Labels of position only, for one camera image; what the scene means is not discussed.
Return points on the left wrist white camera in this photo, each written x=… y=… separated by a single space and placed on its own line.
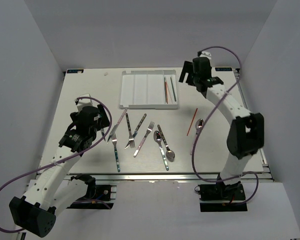
x=81 y=103

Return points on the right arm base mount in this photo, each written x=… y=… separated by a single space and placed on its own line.
x=217 y=198

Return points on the dark handled knife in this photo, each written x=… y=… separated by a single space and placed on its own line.
x=137 y=128

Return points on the right blue corner sticker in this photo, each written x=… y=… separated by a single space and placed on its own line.
x=223 y=69

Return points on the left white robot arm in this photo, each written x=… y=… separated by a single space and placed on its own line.
x=36 y=211

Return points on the wrist white camera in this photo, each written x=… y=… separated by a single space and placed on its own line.
x=204 y=54
x=81 y=103

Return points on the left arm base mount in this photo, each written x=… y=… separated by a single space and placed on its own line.
x=98 y=196

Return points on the pink handled spoon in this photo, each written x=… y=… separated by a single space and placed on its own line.
x=198 y=125

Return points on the pink handled fork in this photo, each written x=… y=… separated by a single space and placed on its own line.
x=148 y=131

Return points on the dark handled spoon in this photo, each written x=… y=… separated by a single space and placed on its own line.
x=170 y=154

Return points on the green handled spoon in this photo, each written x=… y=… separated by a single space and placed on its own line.
x=158 y=139

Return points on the orange chopstick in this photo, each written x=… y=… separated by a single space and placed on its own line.
x=192 y=120
x=166 y=92

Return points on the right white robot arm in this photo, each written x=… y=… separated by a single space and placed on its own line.
x=246 y=133

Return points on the blue corner sticker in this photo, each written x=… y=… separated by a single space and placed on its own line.
x=223 y=69
x=75 y=71

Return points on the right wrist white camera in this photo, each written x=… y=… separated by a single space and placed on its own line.
x=204 y=54

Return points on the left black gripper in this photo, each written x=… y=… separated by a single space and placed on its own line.
x=103 y=121

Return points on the green handled fork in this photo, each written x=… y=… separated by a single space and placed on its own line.
x=114 y=142

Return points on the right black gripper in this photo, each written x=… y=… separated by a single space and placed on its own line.
x=187 y=68

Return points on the left blue corner sticker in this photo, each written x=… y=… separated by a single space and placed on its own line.
x=75 y=71

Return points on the dark handled fork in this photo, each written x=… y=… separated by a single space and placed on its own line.
x=131 y=139

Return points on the pink handled knife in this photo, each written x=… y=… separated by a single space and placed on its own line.
x=116 y=125

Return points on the white divided utensil tray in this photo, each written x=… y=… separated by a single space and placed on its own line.
x=144 y=89

